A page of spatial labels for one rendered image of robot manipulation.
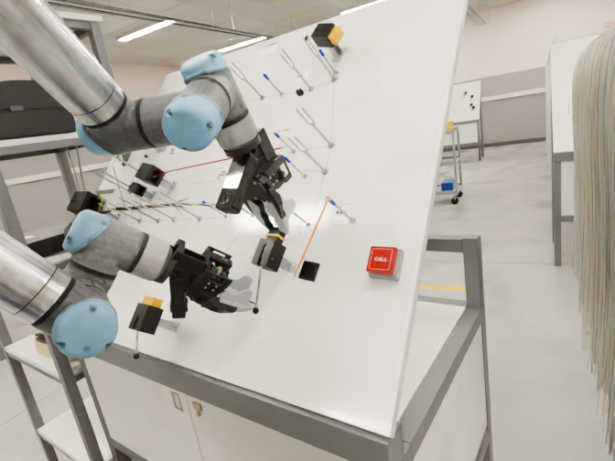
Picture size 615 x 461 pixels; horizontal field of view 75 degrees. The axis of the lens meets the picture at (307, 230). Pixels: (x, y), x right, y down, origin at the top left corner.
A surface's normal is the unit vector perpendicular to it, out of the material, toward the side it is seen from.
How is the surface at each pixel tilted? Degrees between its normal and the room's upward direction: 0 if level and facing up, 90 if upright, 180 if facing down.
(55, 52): 122
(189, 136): 113
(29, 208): 90
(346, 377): 49
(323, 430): 90
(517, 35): 90
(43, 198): 90
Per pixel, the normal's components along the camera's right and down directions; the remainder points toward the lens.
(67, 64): 0.72, 0.55
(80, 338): 0.54, 0.13
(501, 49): -0.47, 0.30
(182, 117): -0.07, 0.62
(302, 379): -0.53, -0.40
